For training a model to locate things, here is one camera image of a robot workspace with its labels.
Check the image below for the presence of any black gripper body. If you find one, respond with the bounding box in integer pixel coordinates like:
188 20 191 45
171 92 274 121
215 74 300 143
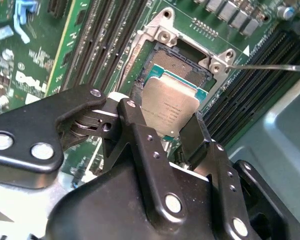
47 161 235 240

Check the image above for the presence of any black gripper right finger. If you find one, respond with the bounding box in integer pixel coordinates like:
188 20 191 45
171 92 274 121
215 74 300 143
179 112 295 240

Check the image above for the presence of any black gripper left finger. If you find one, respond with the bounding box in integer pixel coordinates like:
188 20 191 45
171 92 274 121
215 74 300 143
0 79 189 228

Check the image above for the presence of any silver CPU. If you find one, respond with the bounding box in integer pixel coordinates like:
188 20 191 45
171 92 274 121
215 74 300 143
141 62 210 138

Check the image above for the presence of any metal locking lever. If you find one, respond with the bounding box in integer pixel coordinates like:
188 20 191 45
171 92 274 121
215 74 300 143
224 63 300 74

